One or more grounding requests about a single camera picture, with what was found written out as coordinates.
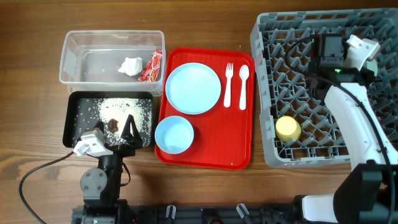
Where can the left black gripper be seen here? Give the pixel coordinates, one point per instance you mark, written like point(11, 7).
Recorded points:
point(127, 150)

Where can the rice and food scraps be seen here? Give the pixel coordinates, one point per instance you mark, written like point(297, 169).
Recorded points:
point(113, 112)

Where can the light blue bowl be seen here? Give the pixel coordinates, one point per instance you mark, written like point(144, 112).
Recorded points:
point(174, 135)

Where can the red ketchup packet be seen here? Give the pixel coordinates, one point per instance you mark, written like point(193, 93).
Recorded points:
point(152, 69)

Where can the white napkin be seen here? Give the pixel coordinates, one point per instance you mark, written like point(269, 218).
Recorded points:
point(131, 66)

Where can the light blue plate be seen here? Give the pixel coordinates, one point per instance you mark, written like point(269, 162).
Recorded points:
point(193, 88)

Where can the white plastic fork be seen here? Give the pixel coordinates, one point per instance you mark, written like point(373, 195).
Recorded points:
point(227, 94)

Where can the white plastic spoon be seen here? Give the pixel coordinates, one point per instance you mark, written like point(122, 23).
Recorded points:
point(244, 75)

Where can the yellow plastic cup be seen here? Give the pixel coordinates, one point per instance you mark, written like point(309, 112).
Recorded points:
point(287, 128)

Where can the mint green bowl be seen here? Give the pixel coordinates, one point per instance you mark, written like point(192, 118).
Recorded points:
point(372, 65)

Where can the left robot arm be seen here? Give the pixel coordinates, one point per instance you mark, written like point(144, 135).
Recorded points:
point(101, 185)

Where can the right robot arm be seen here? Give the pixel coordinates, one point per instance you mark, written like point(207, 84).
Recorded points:
point(337, 75)

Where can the grey dishwasher rack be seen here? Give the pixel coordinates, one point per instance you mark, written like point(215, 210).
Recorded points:
point(280, 55)

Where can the black plastic tray bin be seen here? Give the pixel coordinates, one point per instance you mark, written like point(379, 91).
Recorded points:
point(77, 95)

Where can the clear plastic bin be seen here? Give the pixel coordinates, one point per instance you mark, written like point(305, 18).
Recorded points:
point(90, 60)

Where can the red serving tray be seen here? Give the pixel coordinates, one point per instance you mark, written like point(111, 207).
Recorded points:
point(222, 136)

